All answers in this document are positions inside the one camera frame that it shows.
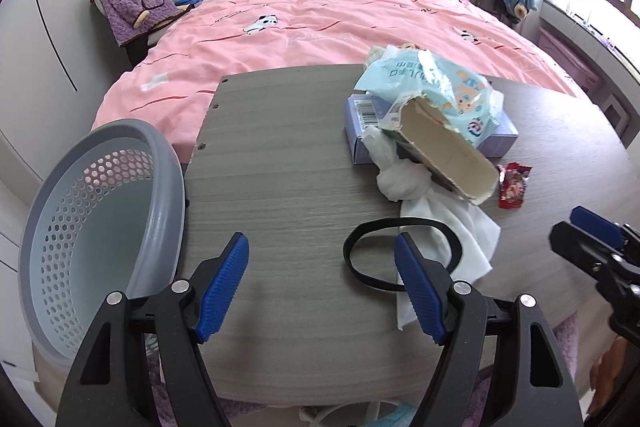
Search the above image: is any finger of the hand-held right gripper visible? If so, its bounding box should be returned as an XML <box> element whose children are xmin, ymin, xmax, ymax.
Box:
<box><xmin>571</xmin><ymin>206</ymin><xmax>640</xmax><ymax>253</ymax></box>
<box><xmin>549</xmin><ymin>222</ymin><xmax>640</xmax><ymax>280</ymax></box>

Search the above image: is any bed with pink duvet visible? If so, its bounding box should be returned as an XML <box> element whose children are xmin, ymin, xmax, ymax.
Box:
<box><xmin>91</xmin><ymin>0</ymin><xmax>588</xmax><ymax>165</ymax></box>

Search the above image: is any white tissue cloth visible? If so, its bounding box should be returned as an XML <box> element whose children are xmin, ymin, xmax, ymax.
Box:
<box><xmin>361</xmin><ymin>127</ymin><xmax>502</xmax><ymax>333</ymax></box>

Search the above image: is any white wardrobe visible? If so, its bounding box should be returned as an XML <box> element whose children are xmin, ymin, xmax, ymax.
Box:
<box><xmin>0</xmin><ymin>0</ymin><xmax>166</xmax><ymax>158</ymax></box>

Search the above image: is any pink fluffy rug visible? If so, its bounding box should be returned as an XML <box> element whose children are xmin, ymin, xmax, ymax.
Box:
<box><xmin>145</xmin><ymin>317</ymin><xmax>583</xmax><ymax>427</ymax></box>

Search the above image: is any pale purple cardboard box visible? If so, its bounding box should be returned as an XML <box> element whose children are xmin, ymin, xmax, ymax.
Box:
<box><xmin>344</xmin><ymin>93</ymin><xmax>520</xmax><ymax>165</ymax></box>

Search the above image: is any purple fleece robe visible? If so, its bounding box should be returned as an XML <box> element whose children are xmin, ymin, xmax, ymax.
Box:
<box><xmin>92</xmin><ymin>0</ymin><xmax>185</xmax><ymax>48</ymax></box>

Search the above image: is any red candy wrapper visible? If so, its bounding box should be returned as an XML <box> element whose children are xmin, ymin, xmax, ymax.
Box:
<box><xmin>497</xmin><ymin>162</ymin><xmax>532</xmax><ymax>210</ymax></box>

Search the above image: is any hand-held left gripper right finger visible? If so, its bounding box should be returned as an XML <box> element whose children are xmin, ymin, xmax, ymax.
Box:
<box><xmin>394</xmin><ymin>232</ymin><xmax>585</xmax><ymax>427</ymax></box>

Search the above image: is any black elastic band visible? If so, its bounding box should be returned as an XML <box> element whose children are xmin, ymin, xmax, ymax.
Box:
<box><xmin>342</xmin><ymin>217</ymin><xmax>468</xmax><ymax>293</ymax></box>

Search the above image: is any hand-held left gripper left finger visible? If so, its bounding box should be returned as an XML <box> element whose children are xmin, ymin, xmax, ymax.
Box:
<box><xmin>55</xmin><ymin>232</ymin><xmax>251</xmax><ymax>427</ymax></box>

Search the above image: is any torn green white carton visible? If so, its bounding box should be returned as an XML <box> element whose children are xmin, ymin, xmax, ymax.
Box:
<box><xmin>378</xmin><ymin>92</ymin><xmax>501</xmax><ymax>208</ymax></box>

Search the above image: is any light blue wipes packet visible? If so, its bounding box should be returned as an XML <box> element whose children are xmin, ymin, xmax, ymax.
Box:
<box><xmin>354</xmin><ymin>44</ymin><xmax>505</xmax><ymax>145</ymax></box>

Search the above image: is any black cloth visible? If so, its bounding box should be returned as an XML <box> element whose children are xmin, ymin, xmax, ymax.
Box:
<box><xmin>124</xmin><ymin>24</ymin><xmax>166</xmax><ymax>68</ymax></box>

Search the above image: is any grey perforated plastic basket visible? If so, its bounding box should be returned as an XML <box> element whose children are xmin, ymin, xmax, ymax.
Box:
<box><xmin>19</xmin><ymin>119</ymin><xmax>187</xmax><ymax>370</ymax></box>

